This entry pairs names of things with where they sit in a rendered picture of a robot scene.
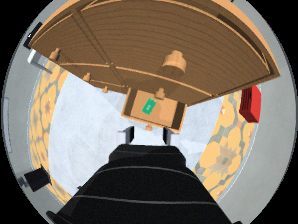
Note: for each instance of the brown wooden drawer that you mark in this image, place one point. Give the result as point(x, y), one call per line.
point(108, 86)
point(98, 72)
point(68, 39)
point(150, 83)
point(139, 33)
point(168, 112)

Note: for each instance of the brown wooden chest of drawers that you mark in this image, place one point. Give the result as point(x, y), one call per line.
point(224, 7)

